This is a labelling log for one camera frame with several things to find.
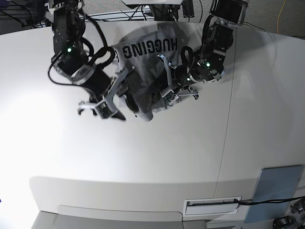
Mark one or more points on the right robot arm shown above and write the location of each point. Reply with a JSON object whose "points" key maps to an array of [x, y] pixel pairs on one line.
{"points": [[76, 60]]}

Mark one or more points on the black device bottom right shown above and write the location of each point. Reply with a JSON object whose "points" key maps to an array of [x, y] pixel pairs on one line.
{"points": [[285, 222]]}

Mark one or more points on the grey T-shirt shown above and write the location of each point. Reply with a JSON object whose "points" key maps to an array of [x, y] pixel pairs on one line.
{"points": [[138, 50]]}

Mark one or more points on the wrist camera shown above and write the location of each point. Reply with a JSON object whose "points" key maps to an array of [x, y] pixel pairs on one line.
{"points": [[105, 109], [170, 96]]}

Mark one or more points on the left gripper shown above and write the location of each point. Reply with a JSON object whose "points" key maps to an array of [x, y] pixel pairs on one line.
{"points": [[177, 78]]}

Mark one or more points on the blue-grey flat panel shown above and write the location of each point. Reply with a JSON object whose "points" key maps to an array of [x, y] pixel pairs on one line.
{"points": [[273, 183]]}

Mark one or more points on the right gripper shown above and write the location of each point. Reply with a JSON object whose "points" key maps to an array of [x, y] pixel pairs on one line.
{"points": [[127, 84]]}

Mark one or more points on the white cable grommet plate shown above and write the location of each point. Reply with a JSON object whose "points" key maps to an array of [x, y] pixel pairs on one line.
{"points": [[210, 206]]}

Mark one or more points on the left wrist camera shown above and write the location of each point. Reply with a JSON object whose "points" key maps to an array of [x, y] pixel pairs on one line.
{"points": [[170, 96]]}

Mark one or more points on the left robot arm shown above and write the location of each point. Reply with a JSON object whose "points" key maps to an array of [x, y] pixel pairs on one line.
{"points": [[207, 63]]}

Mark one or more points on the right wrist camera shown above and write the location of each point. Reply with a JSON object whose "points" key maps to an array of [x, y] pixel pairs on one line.
{"points": [[105, 109]]}

